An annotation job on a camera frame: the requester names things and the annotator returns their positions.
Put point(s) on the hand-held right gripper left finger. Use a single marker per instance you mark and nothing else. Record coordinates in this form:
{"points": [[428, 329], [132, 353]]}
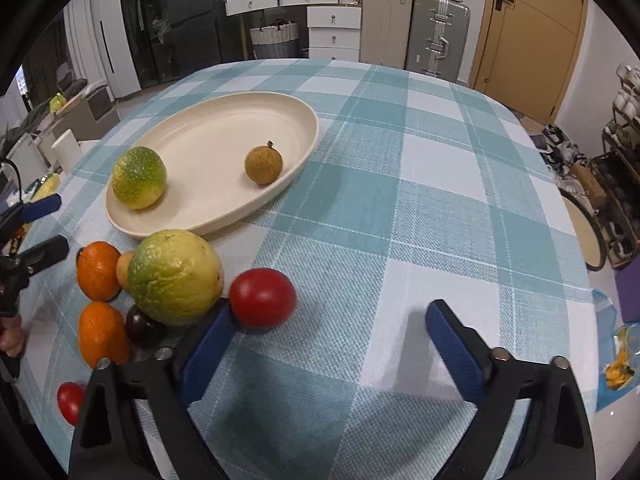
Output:
{"points": [[207, 350]]}

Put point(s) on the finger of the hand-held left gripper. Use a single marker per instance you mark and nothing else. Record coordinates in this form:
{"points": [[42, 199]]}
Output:
{"points": [[42, 206], [45, 252]]}

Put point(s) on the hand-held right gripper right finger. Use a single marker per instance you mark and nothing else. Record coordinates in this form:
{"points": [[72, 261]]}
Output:
{"points": [[455, 345]]}

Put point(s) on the orange tangerine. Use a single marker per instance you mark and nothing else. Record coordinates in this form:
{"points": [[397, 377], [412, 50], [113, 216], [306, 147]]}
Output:
{"points": [[102, 332], [97, 270]]}

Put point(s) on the dark purple plum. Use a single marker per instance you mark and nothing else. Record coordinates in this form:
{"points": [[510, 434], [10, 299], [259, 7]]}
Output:
{"points": [[139, 326]]}

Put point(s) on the large red tomato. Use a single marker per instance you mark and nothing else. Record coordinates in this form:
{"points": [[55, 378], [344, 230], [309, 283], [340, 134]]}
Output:
{"points": [[262, 297]]}

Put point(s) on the large green yellow citrus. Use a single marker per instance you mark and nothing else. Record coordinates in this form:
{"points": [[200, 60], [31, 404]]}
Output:
{"points": [[175, 277]]}

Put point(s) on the brown longan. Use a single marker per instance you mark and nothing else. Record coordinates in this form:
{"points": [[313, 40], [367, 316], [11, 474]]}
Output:
{"points": [[263, 164], [123, 270]]}

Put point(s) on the small red tomato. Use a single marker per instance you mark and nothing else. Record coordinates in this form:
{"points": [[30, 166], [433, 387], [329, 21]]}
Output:
{"points": [[70, 402]]}

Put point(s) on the cream oval plate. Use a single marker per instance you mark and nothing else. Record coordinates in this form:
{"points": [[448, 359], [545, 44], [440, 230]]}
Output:
{"points": [[210, 135]]}

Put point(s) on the person's left hand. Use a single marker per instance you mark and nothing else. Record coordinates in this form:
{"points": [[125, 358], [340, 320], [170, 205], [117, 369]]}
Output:
{"points": [[10, 337]]}

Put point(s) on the yellow bag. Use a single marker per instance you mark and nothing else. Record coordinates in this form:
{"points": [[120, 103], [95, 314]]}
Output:
{"points": [[45, 188]]}

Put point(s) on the white cylinder bin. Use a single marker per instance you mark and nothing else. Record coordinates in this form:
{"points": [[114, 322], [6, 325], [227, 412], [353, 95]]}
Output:
{"points": [[66, 149]]}

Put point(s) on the small green yellow citrus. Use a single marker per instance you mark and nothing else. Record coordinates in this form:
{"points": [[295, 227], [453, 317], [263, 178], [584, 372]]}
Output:
{"points": [[138, 177]]}

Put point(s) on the grey low table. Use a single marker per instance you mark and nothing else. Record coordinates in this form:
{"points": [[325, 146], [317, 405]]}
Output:
{"points": [[92, 107]]}

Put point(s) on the teal checked tablecloth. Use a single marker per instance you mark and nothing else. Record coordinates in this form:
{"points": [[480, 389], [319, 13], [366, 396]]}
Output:
{"points": [[400, 210]]}

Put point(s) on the round cream basin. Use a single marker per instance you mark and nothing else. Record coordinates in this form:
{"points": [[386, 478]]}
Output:
{"points": [[582, 232]]}

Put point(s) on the white wardrobe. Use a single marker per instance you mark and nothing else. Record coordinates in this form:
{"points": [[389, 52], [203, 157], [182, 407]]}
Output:
{"points": [[107, 35]]}

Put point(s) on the pile of shoes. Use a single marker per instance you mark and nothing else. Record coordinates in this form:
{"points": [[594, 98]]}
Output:
{"points": [[557, 147]]}

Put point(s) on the dark grey fridge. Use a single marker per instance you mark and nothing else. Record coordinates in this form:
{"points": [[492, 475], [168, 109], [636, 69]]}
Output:
{"points": [[180, 15]]}

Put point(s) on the shoe rack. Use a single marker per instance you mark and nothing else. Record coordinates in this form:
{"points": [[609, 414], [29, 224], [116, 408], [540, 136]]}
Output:
{"points": [[622, 175]]}

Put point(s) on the woven laundry basket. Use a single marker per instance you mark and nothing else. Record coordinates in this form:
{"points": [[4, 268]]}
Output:
{"points": [[274, 40]]}

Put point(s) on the silver suitcase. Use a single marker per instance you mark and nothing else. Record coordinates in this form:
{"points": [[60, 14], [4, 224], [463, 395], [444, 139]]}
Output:
{"points": [[437, 35]]}

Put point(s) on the wooden door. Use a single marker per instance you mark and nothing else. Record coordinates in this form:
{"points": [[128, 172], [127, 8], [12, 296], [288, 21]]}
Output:
{"points": [[530, 40]]}

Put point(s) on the beige suitcase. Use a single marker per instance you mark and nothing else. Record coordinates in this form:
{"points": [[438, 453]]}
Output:
{"points": [[386, 25]]}

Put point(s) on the white drawer desk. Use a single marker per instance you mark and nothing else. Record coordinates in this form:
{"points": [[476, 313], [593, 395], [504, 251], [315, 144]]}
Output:
{"points": [[332, 20]]}

